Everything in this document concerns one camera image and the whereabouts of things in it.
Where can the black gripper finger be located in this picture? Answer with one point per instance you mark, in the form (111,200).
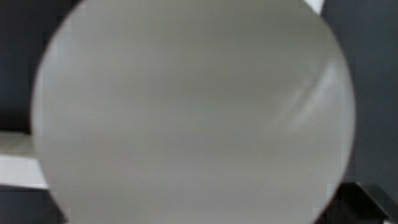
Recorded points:
(363,205)

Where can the white lamp bulb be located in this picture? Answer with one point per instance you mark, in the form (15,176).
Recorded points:
(125,186)

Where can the white U-shaped fence frame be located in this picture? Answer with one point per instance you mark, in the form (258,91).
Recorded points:
(18,160)

